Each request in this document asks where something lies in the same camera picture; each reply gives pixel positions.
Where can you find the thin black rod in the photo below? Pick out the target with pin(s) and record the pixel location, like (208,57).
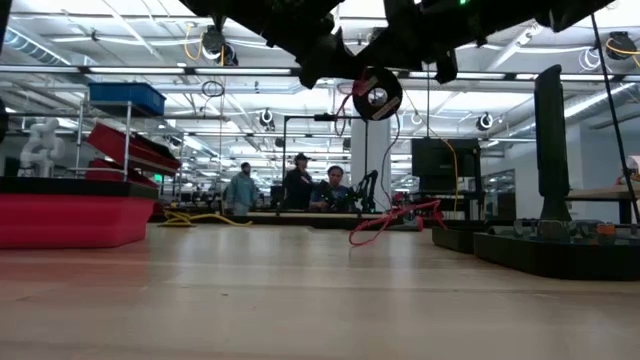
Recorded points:
(616,120)

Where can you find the blue storage bin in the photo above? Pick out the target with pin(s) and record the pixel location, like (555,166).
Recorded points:
(127,99)

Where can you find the ceiling light strip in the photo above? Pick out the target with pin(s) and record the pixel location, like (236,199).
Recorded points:
(140,70)
(480,76)

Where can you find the black aluminium table frame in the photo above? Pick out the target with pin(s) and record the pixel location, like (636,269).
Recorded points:
(310,222)

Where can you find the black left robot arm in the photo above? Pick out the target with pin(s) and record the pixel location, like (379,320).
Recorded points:
(250,10)

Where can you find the person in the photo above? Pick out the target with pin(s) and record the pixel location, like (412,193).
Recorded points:
(298,187)
(241,192)
(334,192)

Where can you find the black robot rig frame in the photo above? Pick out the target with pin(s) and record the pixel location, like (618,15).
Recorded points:
(284,150)

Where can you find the red collapsible container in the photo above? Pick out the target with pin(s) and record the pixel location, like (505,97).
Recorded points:
(75,220)

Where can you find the black equipment cart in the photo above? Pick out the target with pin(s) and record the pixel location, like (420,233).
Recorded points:
(445,160)

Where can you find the wood top workbench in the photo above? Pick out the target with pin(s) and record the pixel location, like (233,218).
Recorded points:
(600,192)

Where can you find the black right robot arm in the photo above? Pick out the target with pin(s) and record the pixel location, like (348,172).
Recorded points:
(525,10)

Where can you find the red storage bin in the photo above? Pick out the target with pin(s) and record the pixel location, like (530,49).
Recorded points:
(115,175)
(135,150)

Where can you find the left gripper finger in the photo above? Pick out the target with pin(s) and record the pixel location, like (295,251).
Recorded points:
(312,67)
(342,55)

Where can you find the black bit case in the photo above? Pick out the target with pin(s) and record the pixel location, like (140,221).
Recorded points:
(550,255)

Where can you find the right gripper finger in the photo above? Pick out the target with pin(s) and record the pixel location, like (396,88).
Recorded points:
(392,44)
(395,62)

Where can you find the black plastic spool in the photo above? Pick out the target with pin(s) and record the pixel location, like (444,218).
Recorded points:
(390,87)

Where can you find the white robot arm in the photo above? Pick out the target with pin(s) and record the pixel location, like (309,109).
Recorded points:
(42,147)

